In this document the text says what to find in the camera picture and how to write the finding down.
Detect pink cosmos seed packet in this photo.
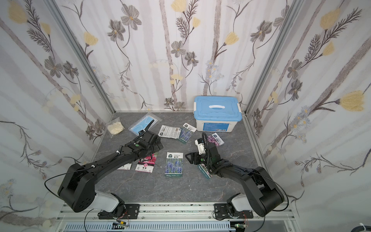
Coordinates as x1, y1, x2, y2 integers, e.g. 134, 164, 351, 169
207, 133, 225, 147
197, 164, 212, 179

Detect lavender seed packet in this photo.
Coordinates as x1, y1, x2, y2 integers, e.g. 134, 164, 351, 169
165, 152, 184, 177
178, 123, 197, 143

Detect hollyhock seed packet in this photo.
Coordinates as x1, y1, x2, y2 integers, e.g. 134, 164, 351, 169
135, 153, 158, 173
118, 163, 132, 170

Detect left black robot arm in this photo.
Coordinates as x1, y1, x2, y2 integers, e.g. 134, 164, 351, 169
58, 131, 163, 219

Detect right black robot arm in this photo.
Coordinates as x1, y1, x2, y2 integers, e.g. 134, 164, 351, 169
185, 144, 285, 217

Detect white back-side seed packet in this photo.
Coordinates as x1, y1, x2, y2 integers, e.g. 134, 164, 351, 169
158, 125, 181, 139

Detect bagged blue face masks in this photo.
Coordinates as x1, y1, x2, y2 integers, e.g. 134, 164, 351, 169
129, 113, 162, 135

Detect blue lidded storage box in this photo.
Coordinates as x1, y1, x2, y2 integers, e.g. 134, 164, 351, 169
194, 96, 242, 132

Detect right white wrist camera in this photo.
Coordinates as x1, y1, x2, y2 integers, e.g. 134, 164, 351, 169
195, 138, 206, 155

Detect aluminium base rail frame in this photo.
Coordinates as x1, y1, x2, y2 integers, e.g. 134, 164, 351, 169
52, 202, 300, 232

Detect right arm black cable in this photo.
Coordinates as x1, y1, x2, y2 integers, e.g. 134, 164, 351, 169
201, 131, 289, 232

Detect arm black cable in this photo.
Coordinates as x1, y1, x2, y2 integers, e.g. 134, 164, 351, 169
44, 119, 156, 232
201, 131, 289, 232

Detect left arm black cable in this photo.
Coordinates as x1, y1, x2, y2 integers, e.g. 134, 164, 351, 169
44, 119, 156, 232

